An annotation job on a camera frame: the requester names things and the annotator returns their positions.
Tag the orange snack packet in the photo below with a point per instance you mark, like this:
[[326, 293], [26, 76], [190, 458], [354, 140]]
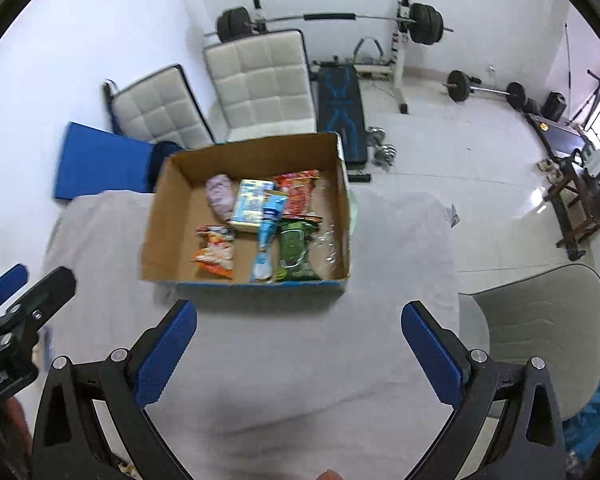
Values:
[[215, 252]]

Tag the pair of slippers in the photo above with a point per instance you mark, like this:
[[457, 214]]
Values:
[[550, 167]]

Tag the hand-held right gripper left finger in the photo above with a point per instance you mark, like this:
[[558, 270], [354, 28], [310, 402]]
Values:
[[167, 355]]

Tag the white paper scrap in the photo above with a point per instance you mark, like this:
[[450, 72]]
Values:
[[452, 215]]

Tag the short barbell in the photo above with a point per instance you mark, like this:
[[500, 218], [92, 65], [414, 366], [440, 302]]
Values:
[[480, 90]]

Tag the white green small box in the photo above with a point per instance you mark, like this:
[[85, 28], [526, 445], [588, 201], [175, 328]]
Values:
[[247, 205]]

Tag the person's left forearm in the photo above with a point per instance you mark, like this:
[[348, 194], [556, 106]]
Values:
[[5, 440]]

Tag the green snack packet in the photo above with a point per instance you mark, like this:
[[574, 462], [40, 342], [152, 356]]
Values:
[[295, 250]]

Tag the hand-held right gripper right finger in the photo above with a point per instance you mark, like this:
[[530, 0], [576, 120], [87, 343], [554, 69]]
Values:
[[432, 355]]

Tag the grey moulded chair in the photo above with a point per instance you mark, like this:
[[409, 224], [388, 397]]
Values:
[[545, 325]]

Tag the cardboard box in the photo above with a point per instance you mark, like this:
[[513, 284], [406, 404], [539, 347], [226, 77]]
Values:
[[180, 240]]

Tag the long barbell with black plates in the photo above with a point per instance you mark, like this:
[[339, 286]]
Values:
[[422, 22]]

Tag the long blue snack packet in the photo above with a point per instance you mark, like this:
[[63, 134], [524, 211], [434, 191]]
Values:
[[270, 230]]

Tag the dark wooden chair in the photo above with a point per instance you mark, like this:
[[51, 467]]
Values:
[[575, 195]]

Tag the blue foam mat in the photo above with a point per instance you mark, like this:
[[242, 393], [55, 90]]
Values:
[[100, 160]]

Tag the chrome dumbbell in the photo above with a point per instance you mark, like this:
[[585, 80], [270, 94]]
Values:
[[377, 135], [386, 154]]

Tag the purple plush toy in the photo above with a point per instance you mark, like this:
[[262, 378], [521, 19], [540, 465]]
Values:
[[219, 197]]

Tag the black tripod stand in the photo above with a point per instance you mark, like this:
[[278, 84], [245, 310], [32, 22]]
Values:
[[597, 90]]

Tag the teal cloth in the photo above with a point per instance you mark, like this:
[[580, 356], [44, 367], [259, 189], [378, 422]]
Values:
[[592, 410]]

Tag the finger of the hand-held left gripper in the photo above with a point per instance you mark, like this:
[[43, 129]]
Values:
[[7, 280], [45, 287]]

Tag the grey blanket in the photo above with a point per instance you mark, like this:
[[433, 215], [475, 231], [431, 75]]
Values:
[[280, 360]]

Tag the red snack packet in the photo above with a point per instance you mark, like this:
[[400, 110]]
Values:
[[297, 192]]

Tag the white quilted chair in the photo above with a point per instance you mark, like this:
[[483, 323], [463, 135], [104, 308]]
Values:
[[155, 115], [260, 80]]

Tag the treadmill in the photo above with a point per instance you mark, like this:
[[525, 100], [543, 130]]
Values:
[[555, 135]]

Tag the black weight bench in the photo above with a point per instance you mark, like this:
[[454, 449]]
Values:
[[337, 105]]

